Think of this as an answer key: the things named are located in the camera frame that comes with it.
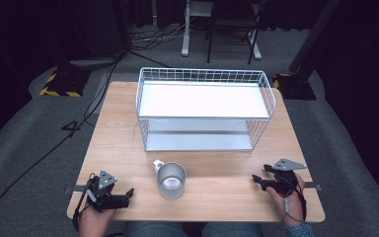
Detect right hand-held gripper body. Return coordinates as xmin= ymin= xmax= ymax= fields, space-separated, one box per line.
xmin=268 ymin=158 xmax=308 ymax=196

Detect black stand base striped tape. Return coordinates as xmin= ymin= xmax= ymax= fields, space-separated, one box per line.
xmin=271 ymin=72 xmax=318 ymax=101
xmin=38 ymin=66 xmax=93 ymax=99

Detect black folding chair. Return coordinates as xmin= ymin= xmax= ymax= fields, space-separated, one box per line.
xmin=205 ymin=0 xmax=266 ymax=66

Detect person's right hand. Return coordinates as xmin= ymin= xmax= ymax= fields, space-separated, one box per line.
xmin=265 ymin=173 xmax=307 ymax=227

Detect person's left leg in jeans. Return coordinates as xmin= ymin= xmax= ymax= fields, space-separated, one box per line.
xmin=123 ymin=221 xmax=190 ymax=237

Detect white desk frame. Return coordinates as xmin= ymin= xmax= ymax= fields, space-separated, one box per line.
xmin=181 ymin=0 xmax=263 ymax=61

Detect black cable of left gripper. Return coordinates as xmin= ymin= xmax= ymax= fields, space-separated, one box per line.
xmin=71 ymin=173 xmax=97 ymax=231

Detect person's left hand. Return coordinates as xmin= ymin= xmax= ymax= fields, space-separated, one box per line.
xmin=77 ymin=204 xmax=116 ymax=237

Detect grey tape strip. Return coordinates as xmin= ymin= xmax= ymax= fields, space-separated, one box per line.
xmin=303 ymin=181 xmax=324 ymax=192
xmin=63 ymin=185 xmax=87 ymax=195

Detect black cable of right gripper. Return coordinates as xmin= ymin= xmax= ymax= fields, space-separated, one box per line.
xmin=277 ymin=176 xmax=308 ymax=229

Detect metal cup with white handle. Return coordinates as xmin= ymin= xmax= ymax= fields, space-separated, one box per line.
xmin=152 ymin=159 xmax=189 ymax=200

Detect person's right leg in jeans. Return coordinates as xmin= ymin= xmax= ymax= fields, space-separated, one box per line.
xmin=200 ymin=222 xmax=264 ymax=237

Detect white wire shelf rack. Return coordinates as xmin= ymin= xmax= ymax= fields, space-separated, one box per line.
xmin=135 ymin=66 xmax=277 ymax=153

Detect long black floor cable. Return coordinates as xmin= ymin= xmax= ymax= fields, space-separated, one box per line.
xmin=0 ymin=52 xmax=124 ymax=229

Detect black slanted stand pole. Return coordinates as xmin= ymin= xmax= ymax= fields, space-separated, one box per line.
xmin=287 ymin=0 xmax=341 ymax=75

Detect person's leg in jeans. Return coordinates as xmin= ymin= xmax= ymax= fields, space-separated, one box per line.
xmin=200 ymin=222 xmax=264 ymax=237
xmin=123 ymin=221 xmax=190 ymax=237

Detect bundle of floor cables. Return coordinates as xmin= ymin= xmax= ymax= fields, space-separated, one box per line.
xmin=130 ymin=16 xmax=195 ymax=52

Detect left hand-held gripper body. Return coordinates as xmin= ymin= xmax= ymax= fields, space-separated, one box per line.
xmin=86 ymin=169 xmax=118 ymax=212

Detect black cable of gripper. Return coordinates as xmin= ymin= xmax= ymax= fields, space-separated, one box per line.
xmin=277 ymin=176 xmax=308 ymax=229
xmin=71 ymin=173 xmax=97 ymax=231

